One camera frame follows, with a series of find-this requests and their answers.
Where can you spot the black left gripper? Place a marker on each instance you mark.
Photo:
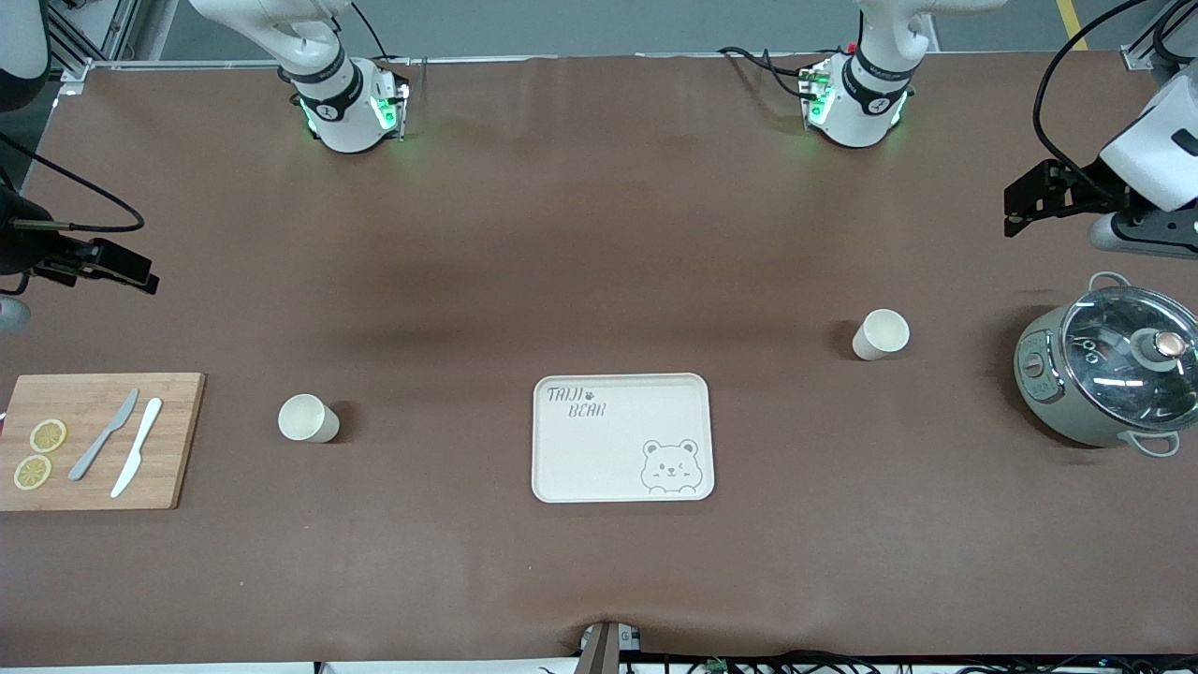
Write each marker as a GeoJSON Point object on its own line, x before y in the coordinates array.
{"type": "Point", "coordinates": [1086, 181]}

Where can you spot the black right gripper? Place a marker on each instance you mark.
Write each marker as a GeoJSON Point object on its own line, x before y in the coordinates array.
{"type": "Point", "coordinates": [21, 245]}

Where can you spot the white plastic cup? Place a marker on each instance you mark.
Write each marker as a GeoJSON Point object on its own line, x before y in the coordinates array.
{"type": "Point", "coordinates": [307, 418]}
{"type": "Point", "coordinates": [880, 334]}

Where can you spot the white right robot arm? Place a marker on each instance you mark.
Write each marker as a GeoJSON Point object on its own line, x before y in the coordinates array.
{"type": "Point", "coordinates": [342, 112]}

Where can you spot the cream tray with bear print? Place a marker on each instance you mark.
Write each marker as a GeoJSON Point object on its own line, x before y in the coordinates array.
{"type": "Point", "coordinates": [608, 449]}

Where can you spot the grey plastic knife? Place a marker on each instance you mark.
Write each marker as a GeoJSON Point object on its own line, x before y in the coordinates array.
{"type": "Point", "coordinates": [101, 438]}

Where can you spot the white plastic knife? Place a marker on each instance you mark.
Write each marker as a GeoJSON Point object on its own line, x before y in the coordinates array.
{"type": "Point", "coordinates": [138, 445]}

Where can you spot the bamboo cutting board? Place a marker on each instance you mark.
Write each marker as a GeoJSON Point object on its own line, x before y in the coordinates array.
{"type": "Point", "coordinates": [178, 440]}

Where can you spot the glass pot lid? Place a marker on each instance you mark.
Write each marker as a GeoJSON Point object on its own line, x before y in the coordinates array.
{"type": "Point", "coordinates": [1114, 374]}

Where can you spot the lemon slice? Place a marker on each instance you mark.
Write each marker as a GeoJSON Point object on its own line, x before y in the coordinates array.
{"type": "Point", "coordinates": [33, 472]}
{"type": "Point", "coordinates": [48, 435]}

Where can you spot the grey electric cooking pot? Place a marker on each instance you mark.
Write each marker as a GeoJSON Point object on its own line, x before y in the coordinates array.
{"type": "Point", "coordinates": [1041, 398]}

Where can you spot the aluminium frame profile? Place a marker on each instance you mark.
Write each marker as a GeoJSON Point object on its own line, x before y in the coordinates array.
{"type": "Point", "coordinates": [94, 37]}
{"type": "Point", "coordinates": [1146, 42]}

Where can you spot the grey table edge mount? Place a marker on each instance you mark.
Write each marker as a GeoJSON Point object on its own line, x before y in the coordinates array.
{"type": "Point", "coordinates": [604, 646]}

